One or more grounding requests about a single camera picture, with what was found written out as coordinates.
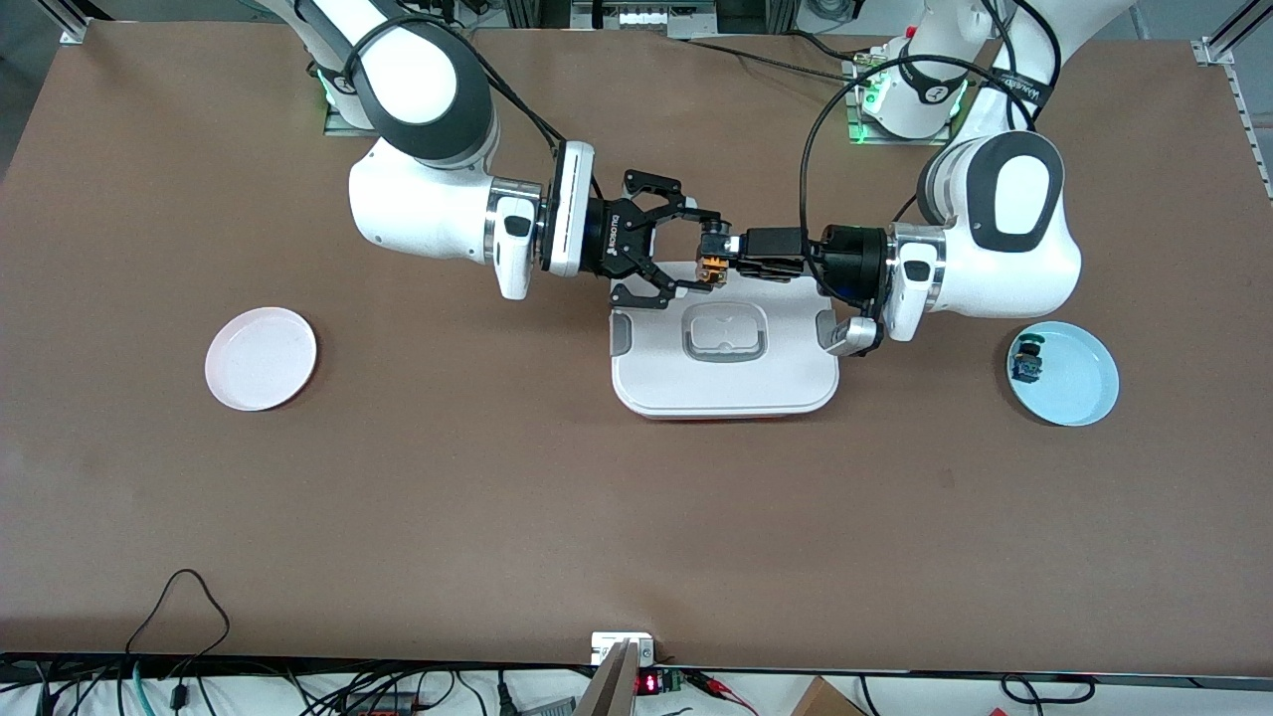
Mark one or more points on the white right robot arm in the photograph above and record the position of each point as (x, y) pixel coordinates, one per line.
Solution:
(418, 199)

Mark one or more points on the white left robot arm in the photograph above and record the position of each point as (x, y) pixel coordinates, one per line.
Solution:
(1024, 268)

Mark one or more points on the metal equipment rack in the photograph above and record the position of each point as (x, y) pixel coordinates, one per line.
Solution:
(646, 18)

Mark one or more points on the white bracket with aluminium bar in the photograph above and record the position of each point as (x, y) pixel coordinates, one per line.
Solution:
(609, 686)

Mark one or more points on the blue push-button switch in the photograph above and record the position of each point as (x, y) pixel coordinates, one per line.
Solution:
(1027, 363)

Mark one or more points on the aluminium frame profile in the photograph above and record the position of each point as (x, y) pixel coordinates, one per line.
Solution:
(75, 25)
(1215, 50)

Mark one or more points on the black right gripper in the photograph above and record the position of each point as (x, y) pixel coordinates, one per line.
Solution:
(609, 242)

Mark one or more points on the red digit display module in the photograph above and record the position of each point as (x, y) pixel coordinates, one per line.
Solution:
(651, 683)

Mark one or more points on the pink round plate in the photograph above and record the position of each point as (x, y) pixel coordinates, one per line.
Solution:
(261, 360)

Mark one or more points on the brown cardboard box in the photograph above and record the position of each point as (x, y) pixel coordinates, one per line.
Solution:
(825, 701)

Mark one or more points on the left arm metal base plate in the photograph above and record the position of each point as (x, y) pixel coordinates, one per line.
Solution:
(890, 141)

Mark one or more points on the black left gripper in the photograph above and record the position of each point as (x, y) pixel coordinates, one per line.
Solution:
(852, 260)

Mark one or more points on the white lunch box grey clips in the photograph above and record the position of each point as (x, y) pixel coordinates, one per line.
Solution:
(726, 383)

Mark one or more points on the black table edge rail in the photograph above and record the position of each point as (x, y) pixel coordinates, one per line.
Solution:
(30, 664)

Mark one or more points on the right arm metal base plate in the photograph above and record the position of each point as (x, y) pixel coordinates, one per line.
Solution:
(338, 127)

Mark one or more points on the light blue round plate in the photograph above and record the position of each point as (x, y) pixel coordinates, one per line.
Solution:
(1079, 383)

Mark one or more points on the orange push-button switch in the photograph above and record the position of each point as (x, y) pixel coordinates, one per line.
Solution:
(712, 261)

